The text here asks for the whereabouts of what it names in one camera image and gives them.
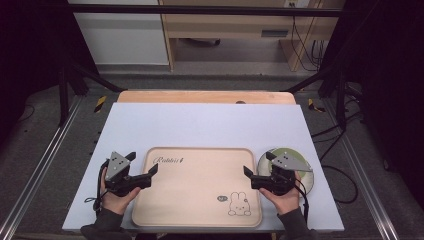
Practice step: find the pale table cover sheet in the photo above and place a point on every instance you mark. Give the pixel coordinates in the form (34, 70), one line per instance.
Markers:
(200, 126)

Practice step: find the black metal stand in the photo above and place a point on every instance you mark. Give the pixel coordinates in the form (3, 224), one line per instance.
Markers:
(63, 96)
(340, 96)

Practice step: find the wooden table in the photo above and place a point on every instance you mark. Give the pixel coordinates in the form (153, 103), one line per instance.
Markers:
(200, 97)

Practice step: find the yellow and black tape strip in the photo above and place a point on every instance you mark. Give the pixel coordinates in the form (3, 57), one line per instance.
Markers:
(313, 105)
(100, 104)

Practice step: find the person's left hand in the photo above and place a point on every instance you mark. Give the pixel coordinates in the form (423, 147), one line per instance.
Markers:
(115, 203)

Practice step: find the metal floor rail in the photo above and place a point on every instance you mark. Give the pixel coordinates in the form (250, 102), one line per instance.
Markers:
(43, 156)
(363, 180)

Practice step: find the light wooden desk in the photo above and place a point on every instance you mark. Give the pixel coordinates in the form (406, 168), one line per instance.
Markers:
(226, 28)

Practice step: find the green and white plate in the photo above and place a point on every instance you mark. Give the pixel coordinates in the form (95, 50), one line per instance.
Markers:
(306, 182)

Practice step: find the black horizontal frame bar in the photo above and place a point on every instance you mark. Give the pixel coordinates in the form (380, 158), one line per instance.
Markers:
(200, 10)

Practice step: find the wooden tray with rabbit print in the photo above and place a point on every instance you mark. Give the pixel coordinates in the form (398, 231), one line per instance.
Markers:
(196, 190)

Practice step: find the person's right hand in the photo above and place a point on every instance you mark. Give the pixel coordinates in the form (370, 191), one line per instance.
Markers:
(286, 201)

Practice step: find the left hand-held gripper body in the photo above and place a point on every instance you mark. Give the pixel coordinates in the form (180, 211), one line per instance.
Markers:
(116, 166)

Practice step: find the black curtain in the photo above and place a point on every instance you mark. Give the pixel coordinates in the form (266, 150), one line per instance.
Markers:
(33, 50)
(390, 83)

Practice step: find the white cabinet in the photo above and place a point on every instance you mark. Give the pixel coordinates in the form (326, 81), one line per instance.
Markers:
(126, 40)

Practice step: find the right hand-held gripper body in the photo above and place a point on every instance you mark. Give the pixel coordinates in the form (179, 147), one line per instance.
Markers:
(288, 163)

